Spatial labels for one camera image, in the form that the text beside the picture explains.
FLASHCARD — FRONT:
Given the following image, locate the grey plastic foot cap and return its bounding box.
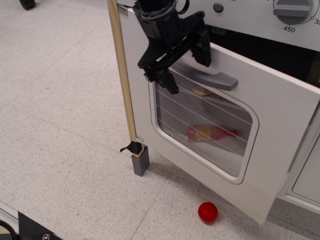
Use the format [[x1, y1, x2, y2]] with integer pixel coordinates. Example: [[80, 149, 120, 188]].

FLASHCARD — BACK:
[[131, 147, 150, 177]]

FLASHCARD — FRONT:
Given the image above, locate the black tape piece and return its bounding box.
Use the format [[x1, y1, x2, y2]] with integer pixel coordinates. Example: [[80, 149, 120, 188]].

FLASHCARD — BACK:
[[120, 141, 142, 155]]

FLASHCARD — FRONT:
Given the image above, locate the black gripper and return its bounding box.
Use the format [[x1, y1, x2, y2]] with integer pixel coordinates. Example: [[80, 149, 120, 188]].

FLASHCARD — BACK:
[[133, 6, 212, 94]]

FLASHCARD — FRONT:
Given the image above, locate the red toy ball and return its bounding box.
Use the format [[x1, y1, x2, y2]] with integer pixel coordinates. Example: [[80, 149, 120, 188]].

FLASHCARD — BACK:
[[198, 202, 219, 224]]

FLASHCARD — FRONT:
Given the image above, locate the light wooden corner post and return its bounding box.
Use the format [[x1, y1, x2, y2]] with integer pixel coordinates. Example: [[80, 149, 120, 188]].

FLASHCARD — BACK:
[[107, 0, 137, 142]]

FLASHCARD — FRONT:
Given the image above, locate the white oven door with window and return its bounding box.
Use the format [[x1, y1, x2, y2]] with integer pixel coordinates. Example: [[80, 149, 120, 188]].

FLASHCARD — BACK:
[[117, 6, 320, 226]]

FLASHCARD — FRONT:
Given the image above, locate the grey metal hinge clip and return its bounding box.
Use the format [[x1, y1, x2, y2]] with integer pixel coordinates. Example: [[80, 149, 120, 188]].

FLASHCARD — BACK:
[[118, 5, 128, 17]]

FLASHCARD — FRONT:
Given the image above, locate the red toy ketchup bottle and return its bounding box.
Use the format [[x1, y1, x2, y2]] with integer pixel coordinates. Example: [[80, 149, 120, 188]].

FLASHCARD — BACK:
[[187, 125, 238, 142]]

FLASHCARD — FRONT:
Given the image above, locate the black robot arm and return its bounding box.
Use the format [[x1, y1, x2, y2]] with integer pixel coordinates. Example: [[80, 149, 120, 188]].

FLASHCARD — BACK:
[[133, 0, 212, 94]]

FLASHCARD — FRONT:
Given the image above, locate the grey temperature knob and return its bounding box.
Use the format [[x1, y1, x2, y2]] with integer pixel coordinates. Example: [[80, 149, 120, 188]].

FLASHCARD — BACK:
[[273, 0, 314, 25]]

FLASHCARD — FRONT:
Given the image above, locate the black cable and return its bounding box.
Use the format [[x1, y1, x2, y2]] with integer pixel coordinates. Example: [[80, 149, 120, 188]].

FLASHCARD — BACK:
[[0, 219, 18, 240]]

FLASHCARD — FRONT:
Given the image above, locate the white toy oven cabinet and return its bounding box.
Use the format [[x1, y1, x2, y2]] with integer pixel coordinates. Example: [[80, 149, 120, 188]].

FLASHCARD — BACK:
[[116, 0, 320, 216]]

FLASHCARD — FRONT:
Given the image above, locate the grey oven door handle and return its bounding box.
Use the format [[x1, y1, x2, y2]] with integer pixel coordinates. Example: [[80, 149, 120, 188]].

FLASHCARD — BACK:
[[170, 57, 238, 91]]

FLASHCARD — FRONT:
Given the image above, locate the black caster wheel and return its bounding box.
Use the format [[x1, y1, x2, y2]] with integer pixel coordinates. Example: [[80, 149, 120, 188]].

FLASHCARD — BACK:
[[19, 0, 36, 10]]

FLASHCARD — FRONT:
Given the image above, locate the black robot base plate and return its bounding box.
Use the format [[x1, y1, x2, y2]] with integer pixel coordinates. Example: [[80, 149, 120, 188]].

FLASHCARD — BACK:
[[18, 212, 63, 240]]

